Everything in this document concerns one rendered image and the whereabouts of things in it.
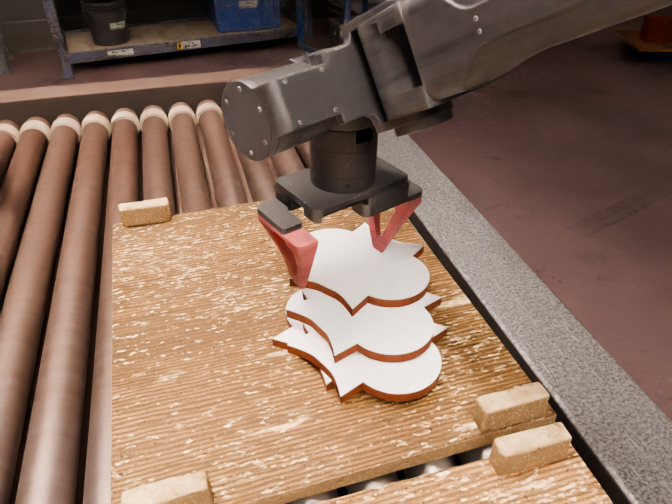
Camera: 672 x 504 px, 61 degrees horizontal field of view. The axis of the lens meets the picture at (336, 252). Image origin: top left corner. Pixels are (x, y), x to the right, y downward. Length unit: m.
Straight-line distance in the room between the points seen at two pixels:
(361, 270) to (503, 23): 0.30
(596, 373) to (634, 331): 1.55
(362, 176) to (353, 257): 0.12
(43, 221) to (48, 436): 0.36
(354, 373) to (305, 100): 0.23
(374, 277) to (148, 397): 0.23
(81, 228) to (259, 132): 0.43
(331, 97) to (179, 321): 0.28
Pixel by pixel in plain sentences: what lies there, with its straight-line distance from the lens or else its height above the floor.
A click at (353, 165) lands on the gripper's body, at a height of 1.10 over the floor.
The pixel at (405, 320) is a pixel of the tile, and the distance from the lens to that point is 0.52.
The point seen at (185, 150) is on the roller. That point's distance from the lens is 0.94.
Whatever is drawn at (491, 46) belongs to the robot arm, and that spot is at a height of 1.23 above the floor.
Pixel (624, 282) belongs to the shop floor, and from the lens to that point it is 2.35.
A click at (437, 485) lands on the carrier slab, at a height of 0.94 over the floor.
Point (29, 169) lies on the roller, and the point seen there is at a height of 0.91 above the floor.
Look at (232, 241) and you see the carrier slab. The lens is 0.68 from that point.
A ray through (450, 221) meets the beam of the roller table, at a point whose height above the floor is 0.92.
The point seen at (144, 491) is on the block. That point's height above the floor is 0.96.
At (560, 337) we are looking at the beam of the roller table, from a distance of 0.62.
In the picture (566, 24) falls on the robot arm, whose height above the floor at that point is 1.25.
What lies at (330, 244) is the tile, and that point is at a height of 0.98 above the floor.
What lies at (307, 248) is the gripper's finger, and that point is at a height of 1.05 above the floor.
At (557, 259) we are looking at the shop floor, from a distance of 2.37.
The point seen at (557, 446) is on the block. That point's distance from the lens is 0.47.
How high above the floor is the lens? 1.32
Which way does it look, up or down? 36 degrees down
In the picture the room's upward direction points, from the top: straight up
